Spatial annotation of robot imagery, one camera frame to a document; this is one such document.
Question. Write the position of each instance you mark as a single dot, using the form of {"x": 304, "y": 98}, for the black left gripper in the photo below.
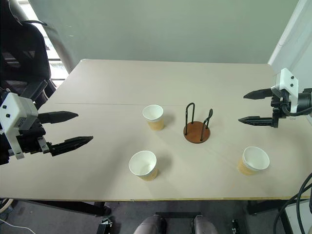
{"x": 29, "y": 142}

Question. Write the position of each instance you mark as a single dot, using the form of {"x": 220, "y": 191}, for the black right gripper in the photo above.
{"x": 278, "y": 107}

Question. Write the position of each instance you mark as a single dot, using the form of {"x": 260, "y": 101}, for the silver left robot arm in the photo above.
{"x": 3, "y": 146}

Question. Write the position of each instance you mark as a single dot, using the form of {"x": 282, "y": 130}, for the tan paper cup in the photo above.
{"x": 154, "y": 117}
{"x": 143, "y": 165}
{"x": 254, "y": 161}

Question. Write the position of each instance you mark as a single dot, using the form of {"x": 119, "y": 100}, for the black office chair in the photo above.
{"x": 23, "y": 61}

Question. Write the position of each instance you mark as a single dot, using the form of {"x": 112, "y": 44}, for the grey rounded robot foot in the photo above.
{"x": 204, "y": 225}
{"x": 150, "y": 225}

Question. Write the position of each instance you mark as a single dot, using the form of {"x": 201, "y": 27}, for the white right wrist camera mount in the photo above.
{"x": 289, "y": 85}

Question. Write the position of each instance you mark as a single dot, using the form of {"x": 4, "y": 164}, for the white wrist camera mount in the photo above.
{"x": 15, "y": 114}
{"x": 289, "y": 85}

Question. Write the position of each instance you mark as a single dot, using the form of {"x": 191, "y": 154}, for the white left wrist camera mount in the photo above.
{"x": 15, "y": 114}

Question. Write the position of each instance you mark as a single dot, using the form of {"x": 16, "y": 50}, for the black table leg frame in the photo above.
{"x": 73, "y": 207}

